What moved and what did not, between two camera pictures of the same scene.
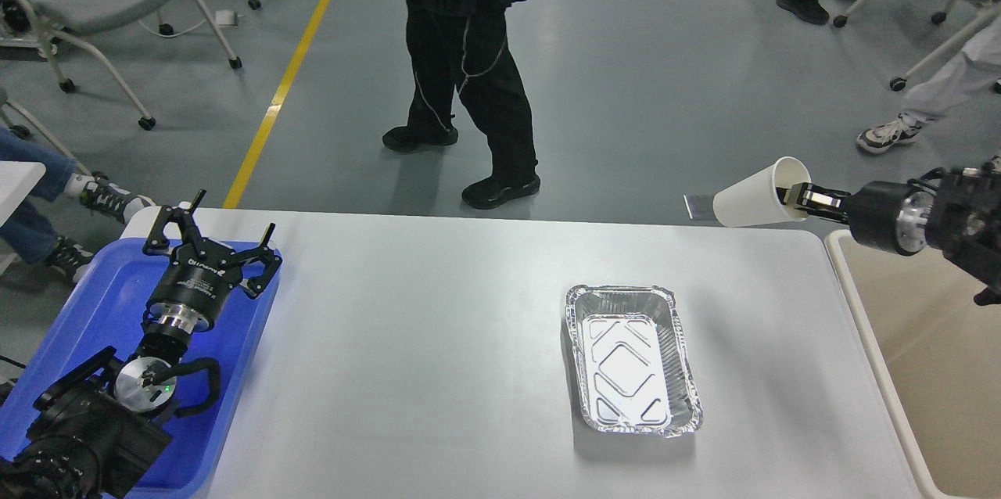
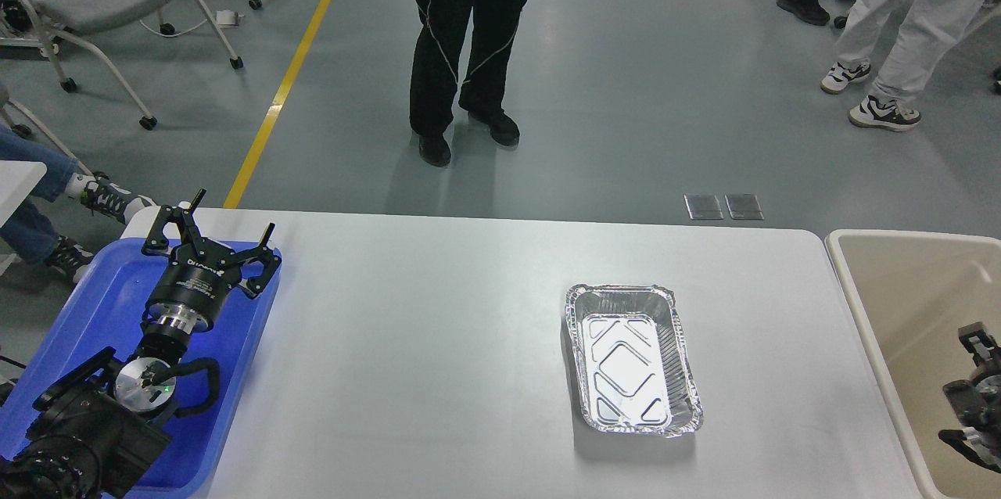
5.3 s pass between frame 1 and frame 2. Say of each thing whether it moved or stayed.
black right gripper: moved
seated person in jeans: stayed
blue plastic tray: stayed
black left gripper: stayed
